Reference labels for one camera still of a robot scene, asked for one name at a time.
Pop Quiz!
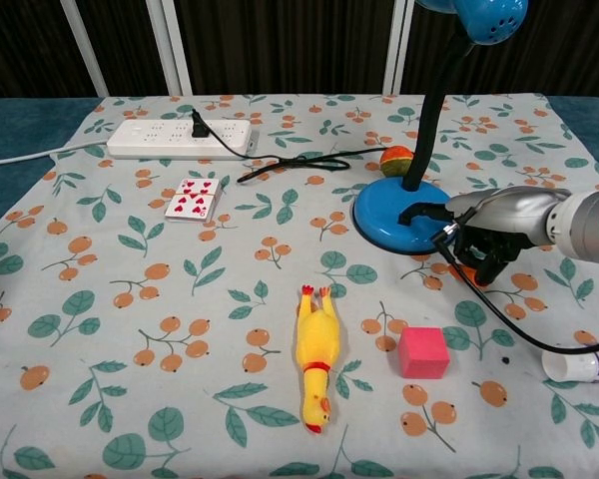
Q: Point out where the black robot hand cable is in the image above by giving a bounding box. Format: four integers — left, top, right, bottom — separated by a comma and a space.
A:
430, 233, 599, 351

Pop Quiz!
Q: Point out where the blue desk lamp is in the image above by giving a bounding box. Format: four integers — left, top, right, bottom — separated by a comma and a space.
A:
352, 0, 530, 256

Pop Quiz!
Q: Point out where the white power strip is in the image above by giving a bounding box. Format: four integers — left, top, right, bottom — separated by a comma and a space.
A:
105, 118, 260, 162

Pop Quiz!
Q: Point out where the aluminium frame post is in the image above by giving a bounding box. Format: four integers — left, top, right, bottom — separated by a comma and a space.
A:
380, 0, 416, 96
158, 0, 197, 97
58, 0, 110, 98

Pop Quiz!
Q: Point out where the purple white toothpaste tube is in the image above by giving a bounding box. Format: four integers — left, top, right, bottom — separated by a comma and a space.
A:
541, 343, 599, 383

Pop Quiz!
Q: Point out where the yellow rubber chicken toy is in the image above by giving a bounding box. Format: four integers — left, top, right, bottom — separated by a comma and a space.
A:
294, 284, 342, 436

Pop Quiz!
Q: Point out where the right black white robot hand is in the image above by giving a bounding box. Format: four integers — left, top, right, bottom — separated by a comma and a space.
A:
397, 186, 571, 287

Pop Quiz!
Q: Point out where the orange green small ball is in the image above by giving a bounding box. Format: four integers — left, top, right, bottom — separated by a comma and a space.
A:
378, 145, 414, 178

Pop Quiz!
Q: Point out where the pink foam cube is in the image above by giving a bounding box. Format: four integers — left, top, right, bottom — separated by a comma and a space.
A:
396, 325, 451, 381

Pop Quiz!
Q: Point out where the deck of playing cards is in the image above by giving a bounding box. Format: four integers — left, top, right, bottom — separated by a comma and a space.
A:
164, 176, 223, 224

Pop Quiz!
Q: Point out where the floral patterned tablecloth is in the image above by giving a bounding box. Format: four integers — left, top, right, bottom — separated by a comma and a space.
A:
0, 93, 599, 479

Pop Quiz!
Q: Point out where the teal table cover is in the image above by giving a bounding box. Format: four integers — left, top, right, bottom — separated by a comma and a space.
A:
0, 94, 599, 237

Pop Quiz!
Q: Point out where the black lamp power cord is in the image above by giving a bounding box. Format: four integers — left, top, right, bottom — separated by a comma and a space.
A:
189, 108, 389, 185

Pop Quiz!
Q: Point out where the white power strip cable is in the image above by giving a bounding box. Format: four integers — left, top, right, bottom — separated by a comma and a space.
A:
0, 140, 111, 169

